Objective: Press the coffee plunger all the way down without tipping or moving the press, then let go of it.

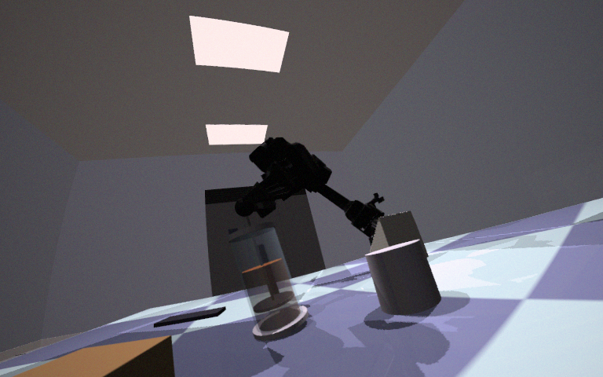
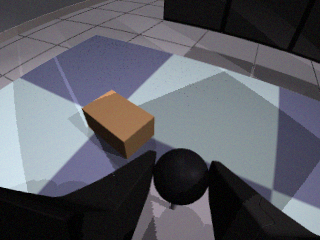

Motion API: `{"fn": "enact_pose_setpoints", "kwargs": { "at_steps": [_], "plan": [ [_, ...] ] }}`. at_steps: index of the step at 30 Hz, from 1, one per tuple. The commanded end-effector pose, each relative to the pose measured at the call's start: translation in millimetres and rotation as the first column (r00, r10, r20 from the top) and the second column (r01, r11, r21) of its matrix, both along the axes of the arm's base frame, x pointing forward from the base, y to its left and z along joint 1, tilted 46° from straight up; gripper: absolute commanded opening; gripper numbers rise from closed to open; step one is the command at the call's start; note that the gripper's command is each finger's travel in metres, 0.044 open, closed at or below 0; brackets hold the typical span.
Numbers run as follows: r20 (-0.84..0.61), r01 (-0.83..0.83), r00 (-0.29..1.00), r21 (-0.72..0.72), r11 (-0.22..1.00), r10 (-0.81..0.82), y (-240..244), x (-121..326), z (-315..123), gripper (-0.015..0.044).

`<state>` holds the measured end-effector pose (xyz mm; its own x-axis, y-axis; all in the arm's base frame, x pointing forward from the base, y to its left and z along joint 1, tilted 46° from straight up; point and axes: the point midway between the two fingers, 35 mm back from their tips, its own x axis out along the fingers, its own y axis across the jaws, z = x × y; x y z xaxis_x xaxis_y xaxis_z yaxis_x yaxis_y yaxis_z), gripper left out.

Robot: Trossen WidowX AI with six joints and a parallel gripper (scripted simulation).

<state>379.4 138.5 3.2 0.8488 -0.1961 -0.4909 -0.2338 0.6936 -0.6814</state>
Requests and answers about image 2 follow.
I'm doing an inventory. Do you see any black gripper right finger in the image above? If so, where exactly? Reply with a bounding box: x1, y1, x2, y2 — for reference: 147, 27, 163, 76
208, 160, 320, 240

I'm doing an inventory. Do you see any glass french press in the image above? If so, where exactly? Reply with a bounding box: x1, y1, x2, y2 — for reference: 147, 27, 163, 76
132, 148, 215, 240

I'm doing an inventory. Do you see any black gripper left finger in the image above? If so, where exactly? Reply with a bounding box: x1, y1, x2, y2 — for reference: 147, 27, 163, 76
0, 151, 156, 240

